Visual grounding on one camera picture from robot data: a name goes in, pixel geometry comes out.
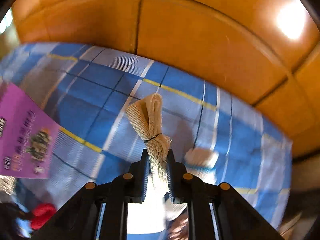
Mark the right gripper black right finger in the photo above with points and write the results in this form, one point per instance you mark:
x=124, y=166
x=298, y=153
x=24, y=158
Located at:
x=185, y=188

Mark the wicker chair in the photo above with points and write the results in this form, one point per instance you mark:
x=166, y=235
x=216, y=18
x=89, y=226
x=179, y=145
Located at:
x=287, y=225

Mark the blue plaid tablecloth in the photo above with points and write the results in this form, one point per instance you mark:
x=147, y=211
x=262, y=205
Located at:
x=110, y=105

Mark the white knitted glove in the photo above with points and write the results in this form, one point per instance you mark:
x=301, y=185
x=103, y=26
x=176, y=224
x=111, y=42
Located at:
x=201, y=162

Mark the red knitted cloth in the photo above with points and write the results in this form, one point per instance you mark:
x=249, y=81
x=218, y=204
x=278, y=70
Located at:
x=41, y=214

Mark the wooden wall cabinet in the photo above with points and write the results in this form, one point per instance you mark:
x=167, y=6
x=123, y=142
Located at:
x=265, y=52

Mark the ornate silver tissue box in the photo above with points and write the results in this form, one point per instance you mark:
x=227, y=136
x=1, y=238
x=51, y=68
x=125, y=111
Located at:
x=7, y=184

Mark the purple carton box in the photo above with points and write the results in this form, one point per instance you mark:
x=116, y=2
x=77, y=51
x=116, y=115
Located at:
x=27, y=135

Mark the beige mesh cloth bundle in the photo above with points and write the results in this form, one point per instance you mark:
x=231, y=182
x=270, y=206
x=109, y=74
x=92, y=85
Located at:
x=145, y=116

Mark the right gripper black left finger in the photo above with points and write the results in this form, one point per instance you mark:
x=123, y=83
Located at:
x=129, y=188

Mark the brown satin scrunchie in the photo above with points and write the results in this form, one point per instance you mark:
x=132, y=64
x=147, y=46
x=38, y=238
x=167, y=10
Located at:
x=179, y=228

